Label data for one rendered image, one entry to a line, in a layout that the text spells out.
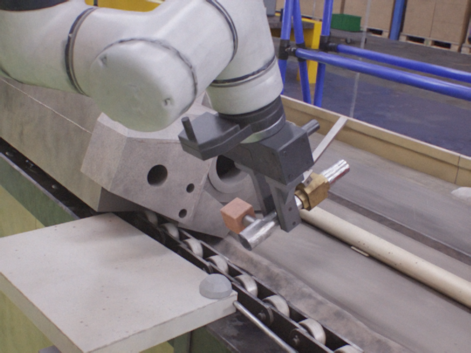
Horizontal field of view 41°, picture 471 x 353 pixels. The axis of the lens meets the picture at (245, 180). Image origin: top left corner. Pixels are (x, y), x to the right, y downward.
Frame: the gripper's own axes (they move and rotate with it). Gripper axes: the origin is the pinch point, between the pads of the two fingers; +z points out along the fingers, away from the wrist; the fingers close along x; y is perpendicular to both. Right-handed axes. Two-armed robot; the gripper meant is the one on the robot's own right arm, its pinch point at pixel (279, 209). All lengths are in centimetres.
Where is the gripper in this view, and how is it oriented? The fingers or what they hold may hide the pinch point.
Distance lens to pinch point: 81.7
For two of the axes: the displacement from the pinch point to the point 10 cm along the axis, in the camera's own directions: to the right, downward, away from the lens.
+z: 2.5, 7.8, 5.7
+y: 7.4, -5.3, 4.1
